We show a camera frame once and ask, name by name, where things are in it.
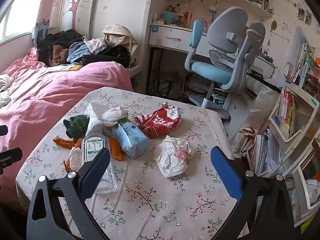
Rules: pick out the row of red books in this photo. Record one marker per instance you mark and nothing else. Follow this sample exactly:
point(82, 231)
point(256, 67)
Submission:
point(286, 110)

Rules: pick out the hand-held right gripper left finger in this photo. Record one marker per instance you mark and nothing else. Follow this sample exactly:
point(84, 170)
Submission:
point(96, 170)

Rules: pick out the white bookshelf rack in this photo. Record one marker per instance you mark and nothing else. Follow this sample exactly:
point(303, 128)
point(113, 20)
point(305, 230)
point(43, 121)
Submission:
point(303, 110)

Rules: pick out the pastel marker set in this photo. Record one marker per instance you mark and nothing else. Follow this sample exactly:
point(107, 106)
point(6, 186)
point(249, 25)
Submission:
point(281, 126)

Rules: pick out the white grey cloth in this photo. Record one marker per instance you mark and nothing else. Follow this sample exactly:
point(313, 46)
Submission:
point(96, 43)

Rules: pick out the stack of papers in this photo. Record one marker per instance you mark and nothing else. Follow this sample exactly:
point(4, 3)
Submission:
point(267, 152)

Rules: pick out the yellow book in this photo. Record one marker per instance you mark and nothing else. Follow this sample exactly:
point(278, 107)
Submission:
point(65, 68)

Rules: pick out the long orange peel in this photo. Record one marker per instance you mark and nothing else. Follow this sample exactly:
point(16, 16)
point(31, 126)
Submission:
point(65, 142)

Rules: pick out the window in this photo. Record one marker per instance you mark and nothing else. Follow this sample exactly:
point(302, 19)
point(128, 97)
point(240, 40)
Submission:
point(20, 15)

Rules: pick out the row of upright books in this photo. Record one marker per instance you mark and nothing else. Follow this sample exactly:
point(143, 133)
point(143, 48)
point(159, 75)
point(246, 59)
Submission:
point(301, 60)

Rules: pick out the blue jeans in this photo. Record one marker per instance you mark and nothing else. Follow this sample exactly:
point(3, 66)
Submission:
point(77, 51)

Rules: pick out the large white plastic bag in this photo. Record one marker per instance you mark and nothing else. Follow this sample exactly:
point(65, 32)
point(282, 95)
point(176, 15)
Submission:
point(265, 105)

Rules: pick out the brown storage grid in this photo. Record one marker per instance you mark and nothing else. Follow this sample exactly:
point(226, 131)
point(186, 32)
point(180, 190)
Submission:
point(313, 82)

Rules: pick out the black jacket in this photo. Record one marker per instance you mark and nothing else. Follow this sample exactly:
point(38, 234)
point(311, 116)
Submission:
point(62, 37)

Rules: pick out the white desk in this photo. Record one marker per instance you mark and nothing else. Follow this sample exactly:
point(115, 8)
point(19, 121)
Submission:
point(170, 37)

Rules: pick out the floral tablecloth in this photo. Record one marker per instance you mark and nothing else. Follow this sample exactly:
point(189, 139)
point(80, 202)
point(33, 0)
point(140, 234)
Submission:
point(155, 200)

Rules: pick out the light blue milk carton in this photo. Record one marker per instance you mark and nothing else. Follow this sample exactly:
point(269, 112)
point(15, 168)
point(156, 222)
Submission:
point(131, 140)

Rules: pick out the pink curtain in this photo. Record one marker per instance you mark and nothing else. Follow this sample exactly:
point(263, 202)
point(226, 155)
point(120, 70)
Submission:
point(47, 2)

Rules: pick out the white tote bag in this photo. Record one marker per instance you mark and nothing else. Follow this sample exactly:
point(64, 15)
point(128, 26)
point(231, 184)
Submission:
point(246, 138)

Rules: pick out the grey and blue desk chair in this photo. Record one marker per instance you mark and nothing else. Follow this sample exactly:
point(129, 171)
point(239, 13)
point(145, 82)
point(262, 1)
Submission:
point(220, 37)

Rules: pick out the beige bag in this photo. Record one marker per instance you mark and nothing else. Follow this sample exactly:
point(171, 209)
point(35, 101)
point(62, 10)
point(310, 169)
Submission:
point(117, 33)

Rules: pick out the red snack bag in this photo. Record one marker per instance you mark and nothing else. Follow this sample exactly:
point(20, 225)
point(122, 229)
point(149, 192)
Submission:
point(157, 123)

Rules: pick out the pink duvet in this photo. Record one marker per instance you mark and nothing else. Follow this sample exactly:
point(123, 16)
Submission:
point(50, 92)

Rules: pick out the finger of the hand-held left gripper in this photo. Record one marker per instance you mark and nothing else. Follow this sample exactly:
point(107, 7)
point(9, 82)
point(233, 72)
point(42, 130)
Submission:
point(11, 156)
point(3, 130)

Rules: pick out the brown garment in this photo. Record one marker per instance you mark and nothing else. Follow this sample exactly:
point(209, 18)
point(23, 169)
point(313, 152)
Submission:
point(57, 55)

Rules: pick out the white garment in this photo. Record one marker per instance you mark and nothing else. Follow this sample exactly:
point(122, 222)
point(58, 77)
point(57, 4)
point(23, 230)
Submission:
point(5, 90)

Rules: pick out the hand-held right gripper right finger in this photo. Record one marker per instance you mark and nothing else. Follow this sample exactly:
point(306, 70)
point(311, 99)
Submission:
point(226, 172)

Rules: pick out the green wrapper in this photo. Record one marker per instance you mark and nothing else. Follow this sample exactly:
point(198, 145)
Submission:
point(76, 123)

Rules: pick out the crumpled white paper wrapper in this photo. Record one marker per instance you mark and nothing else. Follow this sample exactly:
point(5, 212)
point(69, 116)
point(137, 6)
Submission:
point(170, 162)

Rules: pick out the clear plastic bottle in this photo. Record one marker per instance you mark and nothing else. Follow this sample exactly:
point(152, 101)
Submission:
point(93, 147)

